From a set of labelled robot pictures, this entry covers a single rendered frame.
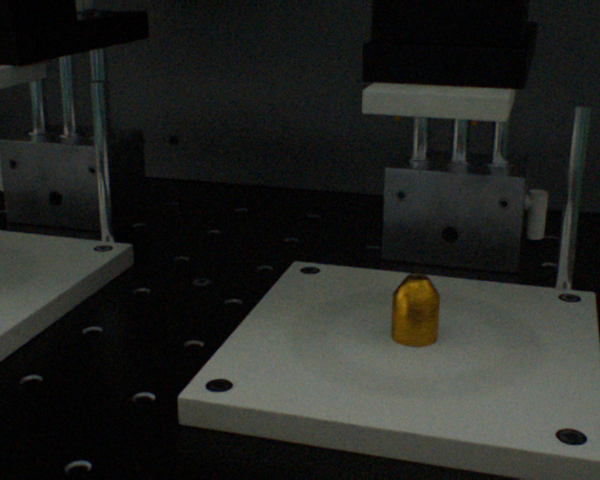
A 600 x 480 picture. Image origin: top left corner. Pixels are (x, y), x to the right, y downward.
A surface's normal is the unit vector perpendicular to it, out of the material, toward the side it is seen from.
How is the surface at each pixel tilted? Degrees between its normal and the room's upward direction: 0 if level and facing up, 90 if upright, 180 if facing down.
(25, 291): 0
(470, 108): 90
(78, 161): 90
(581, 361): 0
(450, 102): 90
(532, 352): 0
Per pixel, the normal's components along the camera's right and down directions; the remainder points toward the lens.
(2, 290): 0.00, -0.95
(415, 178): -0.28, 0.30
